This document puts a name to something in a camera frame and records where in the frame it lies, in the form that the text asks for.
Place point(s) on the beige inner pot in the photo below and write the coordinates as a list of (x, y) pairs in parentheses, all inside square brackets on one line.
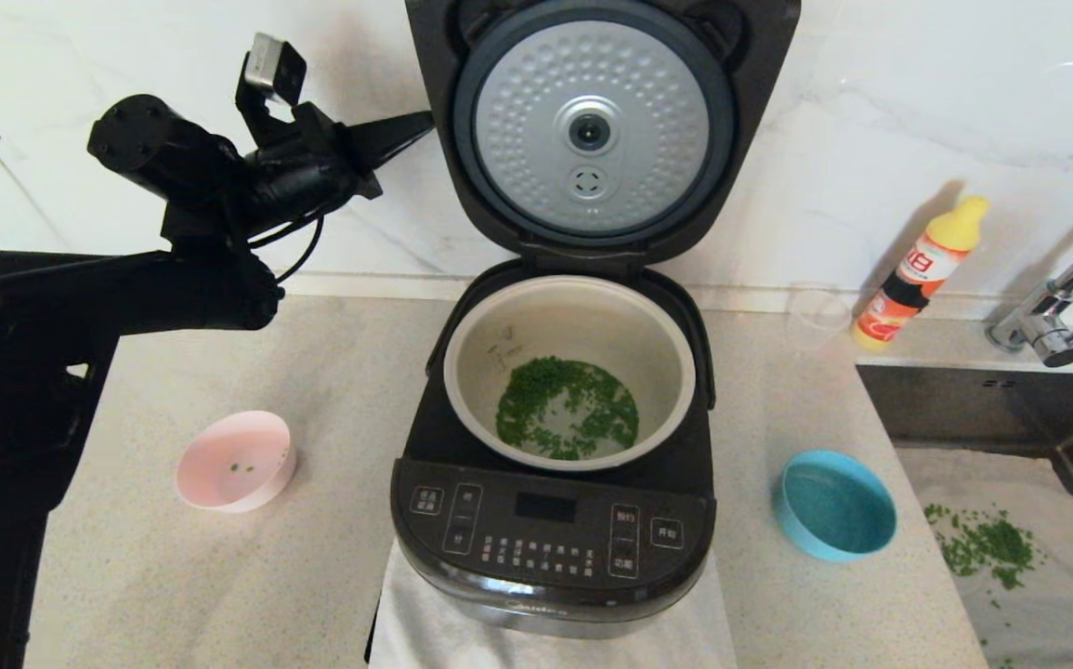
[(582, 321)]

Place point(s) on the green scallion bits on cloth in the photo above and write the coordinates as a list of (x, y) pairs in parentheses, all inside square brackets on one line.
[(991, 548)]

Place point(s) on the white cloth in sink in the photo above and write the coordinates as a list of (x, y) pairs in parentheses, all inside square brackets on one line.
[(1056, 613)]

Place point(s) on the blue bowl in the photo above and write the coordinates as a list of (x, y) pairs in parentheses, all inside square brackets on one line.
[(838, 511)]

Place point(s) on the chrome faucet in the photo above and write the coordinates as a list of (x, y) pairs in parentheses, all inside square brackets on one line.
[(1038, 325)]

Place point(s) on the yellow orange detergent bottle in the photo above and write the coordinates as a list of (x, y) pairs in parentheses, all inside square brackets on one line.
[(912, 279)]

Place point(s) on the clear glass cup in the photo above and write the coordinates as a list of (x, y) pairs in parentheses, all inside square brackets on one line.
[(819, 311)]

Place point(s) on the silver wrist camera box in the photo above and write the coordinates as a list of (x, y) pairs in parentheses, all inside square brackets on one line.
[(274, 67)]

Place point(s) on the green chopped scallion pile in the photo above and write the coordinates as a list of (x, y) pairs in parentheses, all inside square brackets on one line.
[(536, 386)]

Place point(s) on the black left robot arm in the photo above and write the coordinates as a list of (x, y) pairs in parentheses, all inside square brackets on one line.
[(81, 307)]

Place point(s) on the chopped green vegetable pieces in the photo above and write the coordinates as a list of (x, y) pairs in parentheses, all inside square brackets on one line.
[(610, 432)]

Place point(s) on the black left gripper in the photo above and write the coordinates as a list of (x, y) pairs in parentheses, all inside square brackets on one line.
[(350, 163)]

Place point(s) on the black rice cooker base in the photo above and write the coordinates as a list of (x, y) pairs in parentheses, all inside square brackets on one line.
[(545, 548)]

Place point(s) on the pink bowl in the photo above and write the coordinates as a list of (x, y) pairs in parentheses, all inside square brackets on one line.
[(220, 483)]

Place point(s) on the white cloth under cooker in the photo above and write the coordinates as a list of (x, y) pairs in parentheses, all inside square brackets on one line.
[(425, 641)]

